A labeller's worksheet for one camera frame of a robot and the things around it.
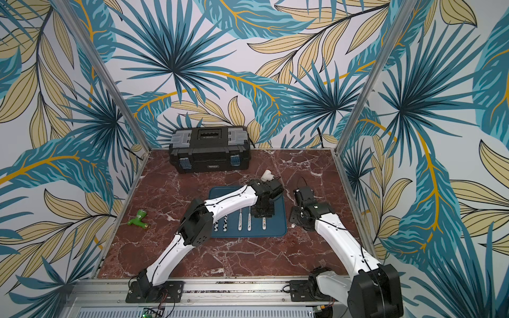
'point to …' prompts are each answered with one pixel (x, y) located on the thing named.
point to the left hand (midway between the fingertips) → (267, 217)
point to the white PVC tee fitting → (267, 175)
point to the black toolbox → (213, 148)
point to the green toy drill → (137, 220)
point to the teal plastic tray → (276, 226)
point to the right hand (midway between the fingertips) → (298, 217)
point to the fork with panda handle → (264, 223)
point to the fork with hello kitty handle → (240, 223)
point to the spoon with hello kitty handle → (249, 220)
